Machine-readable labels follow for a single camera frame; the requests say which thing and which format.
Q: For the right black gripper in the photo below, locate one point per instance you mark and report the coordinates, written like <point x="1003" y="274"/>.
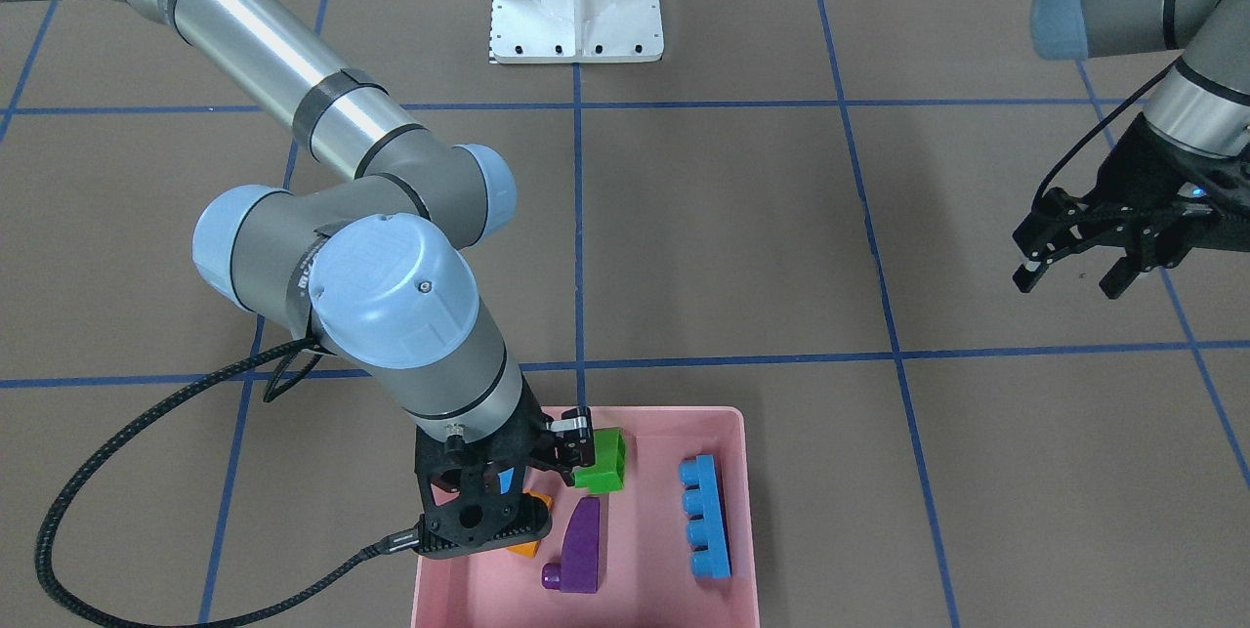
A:
<point x="564" y="447"/>

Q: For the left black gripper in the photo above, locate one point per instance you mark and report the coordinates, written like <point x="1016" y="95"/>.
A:
<point x="1145" y="171"/>

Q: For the green toy block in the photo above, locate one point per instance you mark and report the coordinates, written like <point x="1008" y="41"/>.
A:
<point x="607" y="473"/>

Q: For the small blue toy block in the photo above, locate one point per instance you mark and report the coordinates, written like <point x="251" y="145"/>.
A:
<point x="505" y="480"/>

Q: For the purple curved toy block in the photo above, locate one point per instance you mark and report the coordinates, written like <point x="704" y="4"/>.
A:
<point x="577" y="571"/>

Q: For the long blue studded block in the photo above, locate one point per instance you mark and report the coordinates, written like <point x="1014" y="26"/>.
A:
<point x="705" y="528"/>

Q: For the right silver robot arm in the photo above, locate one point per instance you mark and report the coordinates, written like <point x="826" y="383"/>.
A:
<point x="372" y="271"/>

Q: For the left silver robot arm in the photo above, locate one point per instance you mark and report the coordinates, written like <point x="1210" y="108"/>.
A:
<point x="1200" y="101"/>

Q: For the pink plastic box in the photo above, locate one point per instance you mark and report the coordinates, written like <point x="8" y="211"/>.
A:
<point x="645" y="574"/>

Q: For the orange toy block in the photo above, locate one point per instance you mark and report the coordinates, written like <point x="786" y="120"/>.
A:
<point x="531" y="524"/>

